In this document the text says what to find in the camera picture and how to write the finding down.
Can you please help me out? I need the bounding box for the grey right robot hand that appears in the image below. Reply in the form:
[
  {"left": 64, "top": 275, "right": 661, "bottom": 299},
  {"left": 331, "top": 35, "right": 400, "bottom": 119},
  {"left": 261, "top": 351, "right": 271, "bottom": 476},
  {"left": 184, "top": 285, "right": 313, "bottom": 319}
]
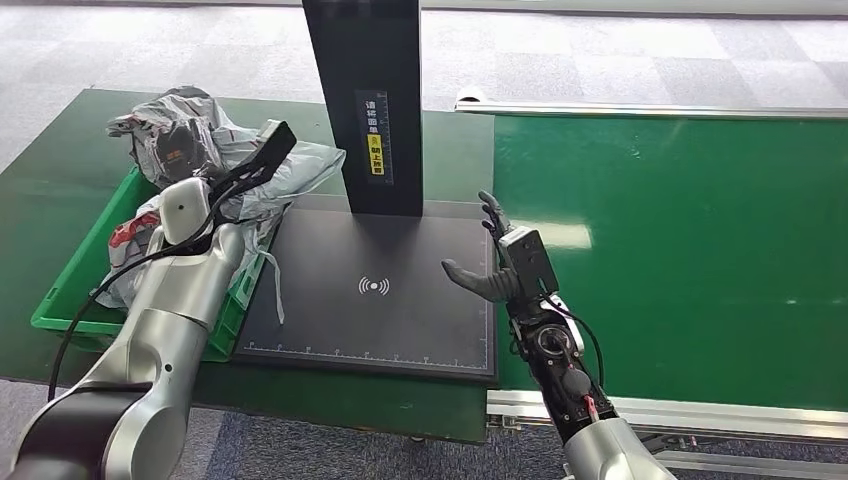
[{"left": 441, "top": 190, "right": 526, "bottom": 305}]

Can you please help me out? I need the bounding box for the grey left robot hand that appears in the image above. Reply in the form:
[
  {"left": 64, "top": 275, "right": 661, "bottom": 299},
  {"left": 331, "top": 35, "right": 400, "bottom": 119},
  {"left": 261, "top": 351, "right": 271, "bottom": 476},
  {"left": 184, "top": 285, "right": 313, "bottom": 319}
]
[{"left": 155, "top": 120, "right": 208, "bottom": 184}]

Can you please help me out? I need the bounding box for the grey package with red print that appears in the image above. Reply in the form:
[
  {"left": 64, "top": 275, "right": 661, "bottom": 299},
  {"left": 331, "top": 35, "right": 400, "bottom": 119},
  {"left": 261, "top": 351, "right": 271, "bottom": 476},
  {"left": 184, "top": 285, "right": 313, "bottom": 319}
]
[{"left": 107, "top": 87, "right": 347, "bottom": 221}]

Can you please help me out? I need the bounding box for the green conveyor belt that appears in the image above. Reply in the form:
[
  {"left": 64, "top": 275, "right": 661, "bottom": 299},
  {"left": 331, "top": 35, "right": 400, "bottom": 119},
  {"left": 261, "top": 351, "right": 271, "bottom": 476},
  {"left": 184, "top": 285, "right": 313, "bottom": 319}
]
[{"left": 493, "top": 113, "right": 848, "bottom": 412}]

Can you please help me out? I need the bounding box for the black scan pad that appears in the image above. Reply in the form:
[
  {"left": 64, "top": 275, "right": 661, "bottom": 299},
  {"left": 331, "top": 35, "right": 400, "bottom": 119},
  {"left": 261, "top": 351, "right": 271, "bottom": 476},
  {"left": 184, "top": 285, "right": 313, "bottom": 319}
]
[{"left": 233, "top": 193, "right": 499, "bottom": 386}]

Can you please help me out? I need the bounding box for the yellow black column label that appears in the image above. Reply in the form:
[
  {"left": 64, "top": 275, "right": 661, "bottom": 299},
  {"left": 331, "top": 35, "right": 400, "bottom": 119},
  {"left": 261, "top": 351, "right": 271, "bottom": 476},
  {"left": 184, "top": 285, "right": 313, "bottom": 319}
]
[{"left": 355, "top": 89, "right": 396, "bottom": 187}]

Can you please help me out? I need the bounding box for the green plastic crate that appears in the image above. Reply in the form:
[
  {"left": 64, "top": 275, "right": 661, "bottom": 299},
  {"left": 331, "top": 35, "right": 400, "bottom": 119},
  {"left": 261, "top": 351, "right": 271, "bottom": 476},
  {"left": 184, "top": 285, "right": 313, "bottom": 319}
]
[{"left": 29, "top": 165, "right": 280, "bottom": 365}]

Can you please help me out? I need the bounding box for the black scanner column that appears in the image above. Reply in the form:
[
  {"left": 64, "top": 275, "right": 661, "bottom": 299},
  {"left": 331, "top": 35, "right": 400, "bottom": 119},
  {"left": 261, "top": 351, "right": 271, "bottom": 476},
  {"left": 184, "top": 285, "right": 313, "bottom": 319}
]
[{"left": 301, "top": 0, "right": 425, "bottom": 219}]

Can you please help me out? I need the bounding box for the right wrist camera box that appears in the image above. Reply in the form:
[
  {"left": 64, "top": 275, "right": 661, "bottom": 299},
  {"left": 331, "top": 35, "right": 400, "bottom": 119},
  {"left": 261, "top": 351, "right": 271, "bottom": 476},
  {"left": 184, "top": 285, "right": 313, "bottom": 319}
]
[{"left": 498, "top": 226, "right": 562, "bottom": 301}]

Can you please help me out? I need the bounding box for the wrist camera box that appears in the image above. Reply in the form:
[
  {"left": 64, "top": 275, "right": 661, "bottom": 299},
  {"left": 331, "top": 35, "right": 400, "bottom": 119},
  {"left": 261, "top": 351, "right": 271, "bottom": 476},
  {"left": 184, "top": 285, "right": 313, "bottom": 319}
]
[
  {"left": 498, "top": 226, "right": 562, "bottom": 301},
  {"left": 253, "top": 120, "right": 298, "bottom": 185}
]

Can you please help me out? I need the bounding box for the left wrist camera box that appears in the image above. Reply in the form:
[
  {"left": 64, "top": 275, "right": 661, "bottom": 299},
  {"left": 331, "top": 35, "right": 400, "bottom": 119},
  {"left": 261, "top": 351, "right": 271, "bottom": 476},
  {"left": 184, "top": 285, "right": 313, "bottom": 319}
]
[{"left": 253, "top": 120, "right": 298, "bottom": 185}]

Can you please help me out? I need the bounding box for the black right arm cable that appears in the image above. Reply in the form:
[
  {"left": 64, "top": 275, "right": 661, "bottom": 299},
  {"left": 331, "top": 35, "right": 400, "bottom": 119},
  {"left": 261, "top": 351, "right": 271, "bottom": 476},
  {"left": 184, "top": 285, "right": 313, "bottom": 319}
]
[{"left": 548, "top": 301, "right": 606, "bottom": 393}]

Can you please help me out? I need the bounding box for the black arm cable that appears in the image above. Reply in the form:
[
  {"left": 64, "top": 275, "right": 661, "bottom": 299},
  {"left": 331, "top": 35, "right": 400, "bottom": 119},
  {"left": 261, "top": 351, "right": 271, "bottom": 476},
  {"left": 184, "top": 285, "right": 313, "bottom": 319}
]
[
  {"left": 47, "top": 165, "right": 268, "bottom": 403},
  {"left": 548, "top": 301, "right": 606, "bottom": 393}
]

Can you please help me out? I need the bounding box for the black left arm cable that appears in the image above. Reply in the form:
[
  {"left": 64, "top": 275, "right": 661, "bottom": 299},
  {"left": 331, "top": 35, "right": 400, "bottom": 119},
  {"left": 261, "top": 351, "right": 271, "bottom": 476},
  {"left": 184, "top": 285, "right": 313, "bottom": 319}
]
[{"left": 47, "top": 165, "right": 268, "bottom": 403}]

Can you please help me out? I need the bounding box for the silver conveyor side rail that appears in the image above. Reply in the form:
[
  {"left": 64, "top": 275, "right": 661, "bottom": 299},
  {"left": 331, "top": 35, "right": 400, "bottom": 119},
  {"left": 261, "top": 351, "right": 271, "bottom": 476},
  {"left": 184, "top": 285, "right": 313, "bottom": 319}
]
[
  {"left": 486, "top": 389, "right": 848, "bottom": 443},
  {"left": 454, "top": 86, "right": 848, "bottom": 121}
]

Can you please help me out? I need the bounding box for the silver conveyor frame beam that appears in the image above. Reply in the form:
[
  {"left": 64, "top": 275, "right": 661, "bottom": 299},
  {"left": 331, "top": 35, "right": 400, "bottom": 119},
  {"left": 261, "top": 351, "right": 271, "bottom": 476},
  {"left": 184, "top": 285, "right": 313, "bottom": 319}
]
[{"left": 635, "top": 433, "right": 848, "bottom": 480}]

